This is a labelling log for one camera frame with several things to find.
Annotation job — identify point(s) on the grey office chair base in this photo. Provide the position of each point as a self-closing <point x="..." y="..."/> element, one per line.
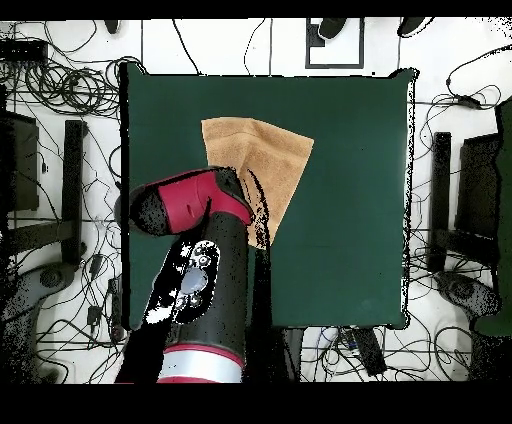
<point x="462" y="290"/>
<point x="52" y="277"/>

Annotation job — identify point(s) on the black stand frame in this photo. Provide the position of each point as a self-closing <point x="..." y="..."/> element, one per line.
<point x="72" y="192"/>
<point x="440" y="200"/>

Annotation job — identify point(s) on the black equipment box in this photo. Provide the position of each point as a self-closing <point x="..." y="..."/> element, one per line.
<point x="478" y="184"/>
<point x="24" y="168"/>

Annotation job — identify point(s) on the black power adapter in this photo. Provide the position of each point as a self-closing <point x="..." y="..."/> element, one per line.
<point x="94" y="316"/>
<point x="468" y="102"/>
<point x="96" y="264"/>

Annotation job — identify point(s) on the green hanging cloth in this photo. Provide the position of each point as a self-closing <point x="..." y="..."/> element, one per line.
<point x="504" y="200"/>

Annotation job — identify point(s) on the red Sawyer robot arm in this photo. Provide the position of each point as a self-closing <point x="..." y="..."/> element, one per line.
<point x="216" y="288"/>

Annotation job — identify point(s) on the tan terry towel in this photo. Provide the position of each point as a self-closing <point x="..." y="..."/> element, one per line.
<point x="272" y="152"/>

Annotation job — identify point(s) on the flat black box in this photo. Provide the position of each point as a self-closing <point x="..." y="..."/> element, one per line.
<point x="24" y="50"/>

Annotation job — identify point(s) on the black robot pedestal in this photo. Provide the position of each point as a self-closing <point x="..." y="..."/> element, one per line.
<point x="294" y="352"/>

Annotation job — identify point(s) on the person's foot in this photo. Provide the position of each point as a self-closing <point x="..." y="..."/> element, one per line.
<point x="112" y="26"/>
<point x="412" y="26"/>
<point x="331" y="28"/>

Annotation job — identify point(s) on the dark green table cloth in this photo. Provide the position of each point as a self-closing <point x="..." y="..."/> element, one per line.
<point x="320" y="240"/>

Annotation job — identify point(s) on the black power strip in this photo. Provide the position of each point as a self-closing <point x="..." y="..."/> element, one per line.
<point x="116" y="308"/>
<point x="370" y="352"/>

